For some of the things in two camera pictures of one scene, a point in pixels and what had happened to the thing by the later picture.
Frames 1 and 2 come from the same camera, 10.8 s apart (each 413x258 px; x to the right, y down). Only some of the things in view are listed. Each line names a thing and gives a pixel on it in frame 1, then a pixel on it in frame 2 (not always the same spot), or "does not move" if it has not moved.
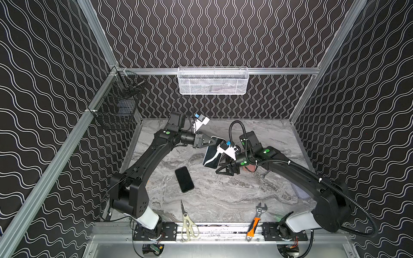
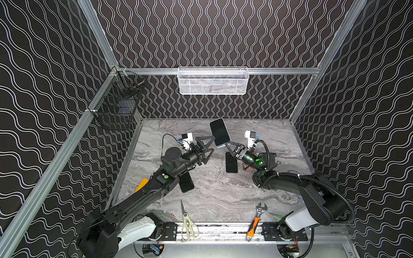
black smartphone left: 184,179 does not move
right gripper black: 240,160 to 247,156
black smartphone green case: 212,156 to 220,132
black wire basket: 116,105 does not move
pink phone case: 251,167 does not move
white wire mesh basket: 213,80 does not move
